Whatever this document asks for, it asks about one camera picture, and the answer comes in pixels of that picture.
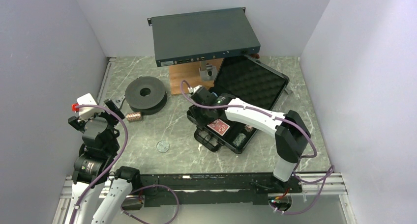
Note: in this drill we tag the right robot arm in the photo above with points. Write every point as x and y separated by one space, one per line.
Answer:
288 129

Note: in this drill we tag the grey rack server box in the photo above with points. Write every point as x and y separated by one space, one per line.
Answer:
199 36

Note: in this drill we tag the black poker set case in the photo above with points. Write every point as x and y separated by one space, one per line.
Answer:
249 80

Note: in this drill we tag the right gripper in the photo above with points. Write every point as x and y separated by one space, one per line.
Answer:
195 110

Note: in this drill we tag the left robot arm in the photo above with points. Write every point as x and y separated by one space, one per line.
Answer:
98 153

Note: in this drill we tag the grey metal stand bracket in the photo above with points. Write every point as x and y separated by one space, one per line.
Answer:
207 71

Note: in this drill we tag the green blue chip stack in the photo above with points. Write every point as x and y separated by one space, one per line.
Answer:
239 140

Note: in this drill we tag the grey metal bar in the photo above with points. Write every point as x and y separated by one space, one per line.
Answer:
288 91

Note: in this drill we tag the silver wrench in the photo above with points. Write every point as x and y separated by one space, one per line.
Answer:
120 101

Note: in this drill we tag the black filament spool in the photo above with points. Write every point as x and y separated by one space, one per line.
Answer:
146 95

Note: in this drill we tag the red playing card deck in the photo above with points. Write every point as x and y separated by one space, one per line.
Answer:
219 126

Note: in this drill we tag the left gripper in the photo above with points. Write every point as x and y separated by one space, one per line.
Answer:
76 122

